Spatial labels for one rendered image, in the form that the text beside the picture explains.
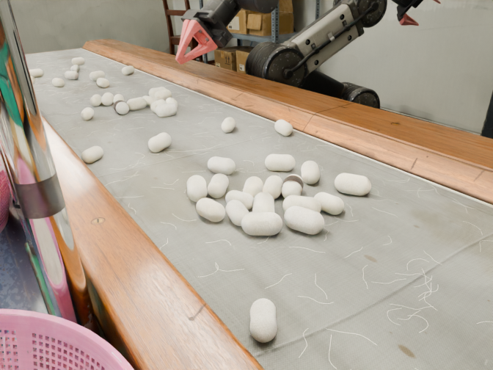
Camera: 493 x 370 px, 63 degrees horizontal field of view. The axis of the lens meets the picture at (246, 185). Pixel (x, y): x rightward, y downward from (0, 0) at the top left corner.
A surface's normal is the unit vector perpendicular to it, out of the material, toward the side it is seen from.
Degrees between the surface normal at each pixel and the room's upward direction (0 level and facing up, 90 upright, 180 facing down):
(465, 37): 90
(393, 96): 89
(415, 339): 0
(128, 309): 0
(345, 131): 45
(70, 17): 90
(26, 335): 72
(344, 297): 0
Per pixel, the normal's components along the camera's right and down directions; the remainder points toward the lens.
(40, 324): -0.26, 0.19
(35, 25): 0.57, 0.36
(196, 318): -0.04, -0.89
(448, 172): -0.61, -0.43
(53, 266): 0.14, 0.44
